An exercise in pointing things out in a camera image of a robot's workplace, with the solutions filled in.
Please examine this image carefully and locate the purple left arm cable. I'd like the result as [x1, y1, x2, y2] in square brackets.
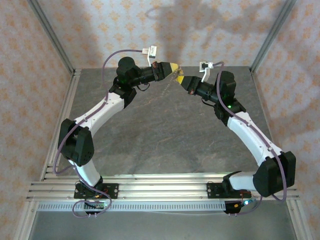
[53, 48, 143, 219]

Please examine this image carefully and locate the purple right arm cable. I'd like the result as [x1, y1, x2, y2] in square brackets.
[211, 61, 288, 217]

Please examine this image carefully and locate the black cable bracket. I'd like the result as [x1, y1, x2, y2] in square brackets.
[223, 201, 241, 217]

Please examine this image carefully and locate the white slotted cable duct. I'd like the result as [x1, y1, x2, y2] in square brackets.
[36, 201, 227, 212]

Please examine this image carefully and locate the aluminium table side rail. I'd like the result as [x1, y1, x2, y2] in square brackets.
[39, 69, 82, 181]

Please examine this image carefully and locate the aluminium frame leg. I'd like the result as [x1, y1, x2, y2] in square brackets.
[286, 199, 313, 240]
[13, 199, 38, 240]

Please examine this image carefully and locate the aluminium frame post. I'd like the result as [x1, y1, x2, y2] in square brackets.
[26, 0, 76, 75]
[249, 0, 298, 73]

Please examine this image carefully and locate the aluminium rail beam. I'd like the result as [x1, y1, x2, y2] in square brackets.
[26, 171, 301, 202]

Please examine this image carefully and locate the grey metal lower panel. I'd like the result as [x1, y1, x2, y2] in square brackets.
[27, 211, 299, 240]

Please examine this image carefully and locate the keyring chain strap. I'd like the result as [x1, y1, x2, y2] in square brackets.
[161, 69, 183, 97]

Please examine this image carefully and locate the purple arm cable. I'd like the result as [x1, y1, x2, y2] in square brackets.
[211, 61, 288, 217]
[53, 48, 143, 219]

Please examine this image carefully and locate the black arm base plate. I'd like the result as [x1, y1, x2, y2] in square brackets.
[206, 181, 252, 200]
[73, 183, 119, 200]

